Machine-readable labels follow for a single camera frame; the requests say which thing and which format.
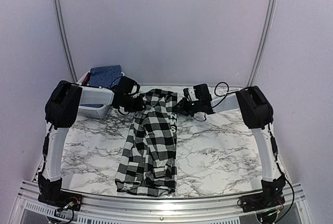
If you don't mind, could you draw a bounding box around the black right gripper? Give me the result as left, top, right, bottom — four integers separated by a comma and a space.
172, 97, 202, 117

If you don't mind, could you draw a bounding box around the black white checked shirt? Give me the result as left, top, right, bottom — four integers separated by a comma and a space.
114, 89, 177, 197

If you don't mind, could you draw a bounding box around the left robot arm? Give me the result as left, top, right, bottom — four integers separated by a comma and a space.
37, 76, 145, 206

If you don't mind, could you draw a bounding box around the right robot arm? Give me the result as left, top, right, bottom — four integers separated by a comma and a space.
173, 84, 286, 207

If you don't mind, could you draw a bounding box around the blue gingham shirt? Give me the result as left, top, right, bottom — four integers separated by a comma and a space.
88, 65, 122, 88

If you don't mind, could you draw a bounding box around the white plastic basket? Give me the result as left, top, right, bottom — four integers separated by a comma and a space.
77, 70, 124, 119

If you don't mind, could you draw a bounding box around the red black plaid shirt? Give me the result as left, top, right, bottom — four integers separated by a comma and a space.
81, 72, 91, 85

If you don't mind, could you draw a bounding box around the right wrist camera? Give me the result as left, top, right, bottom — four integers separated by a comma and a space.
183, 88, 191, 101

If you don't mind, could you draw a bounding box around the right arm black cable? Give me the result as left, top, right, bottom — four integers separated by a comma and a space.
214, 82, 229, 97

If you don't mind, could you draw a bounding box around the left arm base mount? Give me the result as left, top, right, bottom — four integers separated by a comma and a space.
38, 191, 83, 211

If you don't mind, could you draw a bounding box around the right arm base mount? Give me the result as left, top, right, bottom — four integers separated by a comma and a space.
237, 192, 285, 213

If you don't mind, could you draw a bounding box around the aluminium front frame rail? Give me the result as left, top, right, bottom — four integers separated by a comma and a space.
9, 181, 313, 223

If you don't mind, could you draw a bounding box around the left aluminium corner post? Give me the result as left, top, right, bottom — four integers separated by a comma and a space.
53, 0, 78, 82

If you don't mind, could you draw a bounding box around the aluminium corner post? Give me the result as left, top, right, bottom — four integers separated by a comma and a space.
247, 0, 277, 86
53, 0, 78, 82

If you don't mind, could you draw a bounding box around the right aluminium corner post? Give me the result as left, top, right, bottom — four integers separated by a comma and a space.
247, 0, 277, 86

